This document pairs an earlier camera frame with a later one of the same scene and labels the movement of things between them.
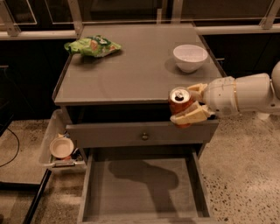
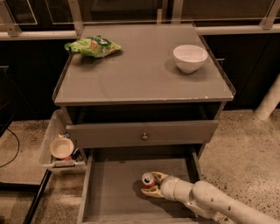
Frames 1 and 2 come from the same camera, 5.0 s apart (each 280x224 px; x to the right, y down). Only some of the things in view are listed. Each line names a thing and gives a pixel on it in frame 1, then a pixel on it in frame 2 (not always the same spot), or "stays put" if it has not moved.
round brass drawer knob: x=144 y=137 stays put
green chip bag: x=93 y=45 stays put
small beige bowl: x=61 y=147 stays put
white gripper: x=220 y=94 → x=168 y=187
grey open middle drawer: x=143 y=185 stays put
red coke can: x=178 y=99 → x=148 y=180
